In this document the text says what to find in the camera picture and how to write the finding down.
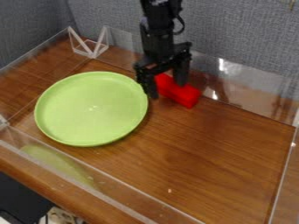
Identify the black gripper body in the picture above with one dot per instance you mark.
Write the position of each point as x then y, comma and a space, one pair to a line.
160, 50

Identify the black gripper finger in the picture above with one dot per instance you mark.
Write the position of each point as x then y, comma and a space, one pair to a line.
180, 70
146, 79

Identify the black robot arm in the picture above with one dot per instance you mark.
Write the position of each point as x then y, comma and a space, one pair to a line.
159, 14

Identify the green round plate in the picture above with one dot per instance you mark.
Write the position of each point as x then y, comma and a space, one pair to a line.
91, 109

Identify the white power strip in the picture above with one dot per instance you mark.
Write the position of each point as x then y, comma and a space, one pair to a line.
60, 216

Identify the clear acrylic corner bracket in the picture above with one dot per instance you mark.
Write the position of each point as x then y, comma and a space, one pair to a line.
87, 47

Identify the clear acrylic enclosure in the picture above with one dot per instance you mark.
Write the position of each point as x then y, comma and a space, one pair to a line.
215, 164

